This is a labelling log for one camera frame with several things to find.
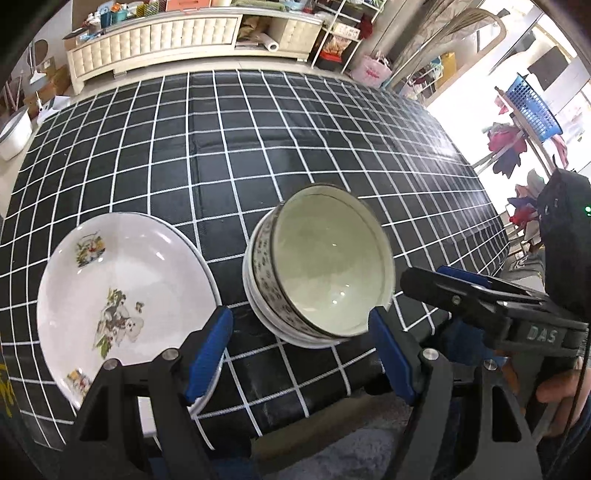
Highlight red hanging clothes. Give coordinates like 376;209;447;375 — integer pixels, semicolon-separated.
487;122;529;178

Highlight blue plastic basket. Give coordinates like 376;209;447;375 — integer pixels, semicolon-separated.
504;74;564;141

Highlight white bowl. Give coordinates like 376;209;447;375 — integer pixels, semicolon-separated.
245;277;365;349

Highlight dark cloth with yellow print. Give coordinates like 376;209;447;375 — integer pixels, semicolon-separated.
0;351;28;425

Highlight black white checked tablecloth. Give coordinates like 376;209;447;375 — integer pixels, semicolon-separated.
0;69;513;455

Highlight person's right hand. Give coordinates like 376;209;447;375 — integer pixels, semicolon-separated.
501;353;591;439

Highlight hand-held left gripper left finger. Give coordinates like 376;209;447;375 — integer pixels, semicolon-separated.
60;305;252;480

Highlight black cable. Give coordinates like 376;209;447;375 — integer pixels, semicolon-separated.
561;323;591;480

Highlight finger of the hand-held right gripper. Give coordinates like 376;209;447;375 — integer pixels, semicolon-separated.
436;265;548;301
400;267;552;340

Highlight cream tufted low cabinet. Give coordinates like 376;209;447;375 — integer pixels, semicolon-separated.
66;10;324;95

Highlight grey fuzzy cloth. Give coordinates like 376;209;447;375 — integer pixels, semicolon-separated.
252;425;407;480

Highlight cardboard boxes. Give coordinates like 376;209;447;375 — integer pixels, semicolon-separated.
44;65;71;99

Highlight white plate with floral print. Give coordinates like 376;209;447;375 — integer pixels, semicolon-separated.
37;213;220;411

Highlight white wire shelf rack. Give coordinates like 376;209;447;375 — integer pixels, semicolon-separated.
309;0;389;72

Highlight white round basin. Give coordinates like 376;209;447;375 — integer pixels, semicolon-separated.
0;108;34;161

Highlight cream bowl with patterned outside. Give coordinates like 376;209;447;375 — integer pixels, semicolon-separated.
252;184;396;340

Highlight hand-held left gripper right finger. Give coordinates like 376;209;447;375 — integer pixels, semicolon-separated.
368;307;546;480

